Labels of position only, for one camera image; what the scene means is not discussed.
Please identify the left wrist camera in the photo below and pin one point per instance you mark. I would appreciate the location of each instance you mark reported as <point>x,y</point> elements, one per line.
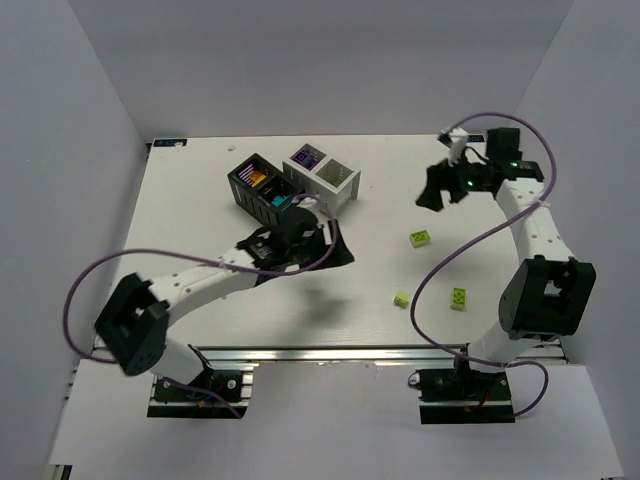
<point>312,201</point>

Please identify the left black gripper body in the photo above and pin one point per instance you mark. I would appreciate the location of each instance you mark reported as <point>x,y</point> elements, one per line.
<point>322,245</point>

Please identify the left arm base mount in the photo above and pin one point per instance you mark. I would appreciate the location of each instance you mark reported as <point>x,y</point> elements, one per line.
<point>225,395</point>

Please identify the aluminium rail front edge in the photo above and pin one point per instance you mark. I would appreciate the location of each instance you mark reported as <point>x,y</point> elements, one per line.
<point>323,354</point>

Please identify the black slotted container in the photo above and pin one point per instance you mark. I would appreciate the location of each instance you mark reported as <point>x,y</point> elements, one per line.
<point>257,201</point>

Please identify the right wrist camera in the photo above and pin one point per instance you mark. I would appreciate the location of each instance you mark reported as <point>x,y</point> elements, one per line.
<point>455,140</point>

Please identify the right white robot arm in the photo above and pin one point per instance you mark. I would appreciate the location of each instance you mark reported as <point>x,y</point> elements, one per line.
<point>547,296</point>

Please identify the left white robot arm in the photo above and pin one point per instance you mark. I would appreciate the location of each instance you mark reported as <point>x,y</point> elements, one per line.
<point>135,322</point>

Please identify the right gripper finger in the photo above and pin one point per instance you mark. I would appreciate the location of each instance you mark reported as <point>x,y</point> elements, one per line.
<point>457,192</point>
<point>431,197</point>

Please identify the purple long lego brick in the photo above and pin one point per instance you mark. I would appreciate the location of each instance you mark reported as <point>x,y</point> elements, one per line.
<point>306,157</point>

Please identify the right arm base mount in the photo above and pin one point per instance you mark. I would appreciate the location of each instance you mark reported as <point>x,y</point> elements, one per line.
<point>447,397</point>

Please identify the orange lego brick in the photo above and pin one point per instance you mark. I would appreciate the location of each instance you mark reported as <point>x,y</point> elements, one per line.
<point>255,178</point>

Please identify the pale green lego brick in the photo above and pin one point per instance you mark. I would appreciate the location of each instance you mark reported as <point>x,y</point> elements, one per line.
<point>401,299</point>

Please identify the teal long lego brick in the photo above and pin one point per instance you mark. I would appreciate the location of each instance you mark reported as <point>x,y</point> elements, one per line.
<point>280,201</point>

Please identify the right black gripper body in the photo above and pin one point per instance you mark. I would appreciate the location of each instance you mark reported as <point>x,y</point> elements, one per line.
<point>447,176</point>

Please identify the white slotted container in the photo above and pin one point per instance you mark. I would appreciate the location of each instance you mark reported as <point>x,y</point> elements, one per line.
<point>314,181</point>

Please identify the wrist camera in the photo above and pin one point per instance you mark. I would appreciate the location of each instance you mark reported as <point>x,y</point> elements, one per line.
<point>312,201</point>
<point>455,140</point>

